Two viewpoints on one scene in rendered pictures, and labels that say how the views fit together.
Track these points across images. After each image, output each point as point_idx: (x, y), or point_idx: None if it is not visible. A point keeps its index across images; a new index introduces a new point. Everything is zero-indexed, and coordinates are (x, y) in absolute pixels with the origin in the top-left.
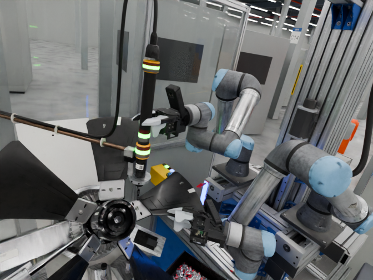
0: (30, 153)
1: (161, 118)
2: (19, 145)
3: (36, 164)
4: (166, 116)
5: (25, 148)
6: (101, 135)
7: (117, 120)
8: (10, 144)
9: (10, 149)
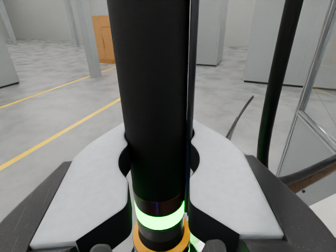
0: (240, 114)
1: (73, 171)
2: (248, 102)
3: (230, 128)
4: (67, 233)
5: (245, 107)
6: (279, 177)
7: (260, 141)
8: (250, 97)
9: (246, 102)
